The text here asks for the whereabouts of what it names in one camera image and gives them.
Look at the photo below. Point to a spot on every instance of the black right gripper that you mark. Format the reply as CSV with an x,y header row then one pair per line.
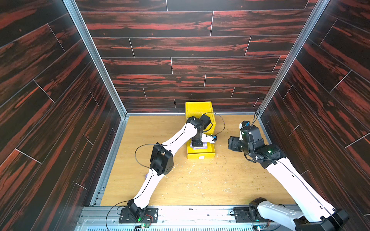
x,y
238,143

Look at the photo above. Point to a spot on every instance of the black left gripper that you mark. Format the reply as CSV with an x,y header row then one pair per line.
x,y
200,144

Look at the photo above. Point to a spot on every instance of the yellow plastic drawer box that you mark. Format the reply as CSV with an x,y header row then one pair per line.
x,y
198,109

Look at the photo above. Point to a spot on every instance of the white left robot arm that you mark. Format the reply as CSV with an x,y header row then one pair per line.
x,y
161,161

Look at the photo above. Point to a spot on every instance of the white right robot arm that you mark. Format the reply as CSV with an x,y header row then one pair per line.
x,y
315,214

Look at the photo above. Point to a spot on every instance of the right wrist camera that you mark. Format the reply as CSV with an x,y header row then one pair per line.
x,y
244,124

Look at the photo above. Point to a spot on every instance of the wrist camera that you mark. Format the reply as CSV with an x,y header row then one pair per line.
x,y
244,124
209,138

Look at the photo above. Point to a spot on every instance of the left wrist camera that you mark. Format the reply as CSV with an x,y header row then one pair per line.
x,y
209,138

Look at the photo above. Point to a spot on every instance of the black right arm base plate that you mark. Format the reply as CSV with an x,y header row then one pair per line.
x,y
245,214

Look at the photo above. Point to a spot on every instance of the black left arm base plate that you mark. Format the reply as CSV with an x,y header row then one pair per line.
x,y
149,215

